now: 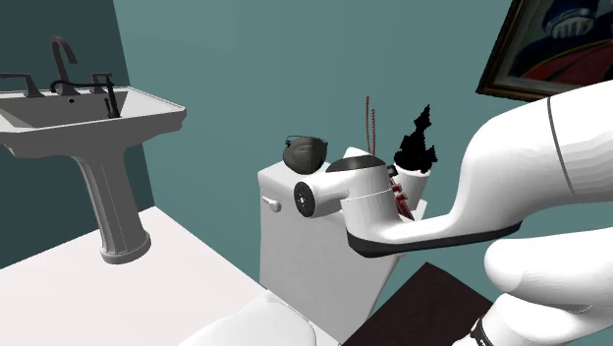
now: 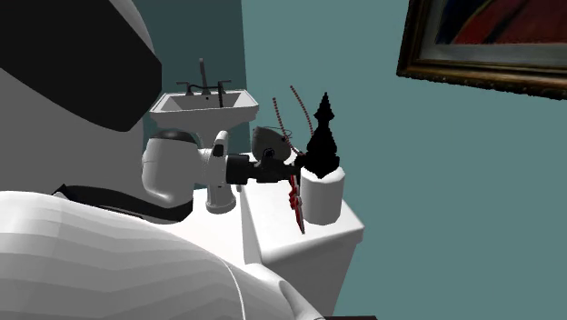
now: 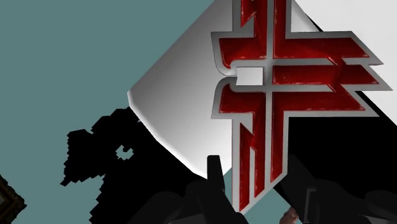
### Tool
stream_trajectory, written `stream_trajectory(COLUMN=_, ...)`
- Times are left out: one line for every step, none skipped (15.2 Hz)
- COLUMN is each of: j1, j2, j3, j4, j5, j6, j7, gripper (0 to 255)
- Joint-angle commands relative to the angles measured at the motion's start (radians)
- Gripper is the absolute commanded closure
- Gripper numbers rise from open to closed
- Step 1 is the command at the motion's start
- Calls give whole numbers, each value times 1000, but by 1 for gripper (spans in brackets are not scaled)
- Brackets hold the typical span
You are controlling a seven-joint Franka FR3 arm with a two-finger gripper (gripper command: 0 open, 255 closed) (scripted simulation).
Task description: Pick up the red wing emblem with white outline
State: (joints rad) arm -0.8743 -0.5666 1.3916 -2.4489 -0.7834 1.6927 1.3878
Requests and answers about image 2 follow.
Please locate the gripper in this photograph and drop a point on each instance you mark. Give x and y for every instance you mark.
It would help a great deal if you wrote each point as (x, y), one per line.
(239, 169)

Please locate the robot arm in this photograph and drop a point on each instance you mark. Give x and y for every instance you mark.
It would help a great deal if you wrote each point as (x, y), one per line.
(88, 266)

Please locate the grey rounded object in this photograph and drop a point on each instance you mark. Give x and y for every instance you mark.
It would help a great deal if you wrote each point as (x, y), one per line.
(265, 137)

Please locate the white pot with black plant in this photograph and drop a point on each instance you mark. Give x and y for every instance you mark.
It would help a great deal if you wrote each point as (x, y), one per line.
(322, 199)

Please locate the white toilet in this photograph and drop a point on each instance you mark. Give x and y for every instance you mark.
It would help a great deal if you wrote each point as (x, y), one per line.
(310, 266)

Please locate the white pedestal sink, black faucet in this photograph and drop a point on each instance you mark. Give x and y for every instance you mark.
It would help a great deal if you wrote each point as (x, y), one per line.
(208, 110)

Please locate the framed wall picture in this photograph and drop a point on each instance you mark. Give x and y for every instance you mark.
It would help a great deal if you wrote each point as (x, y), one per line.
(487, 53)

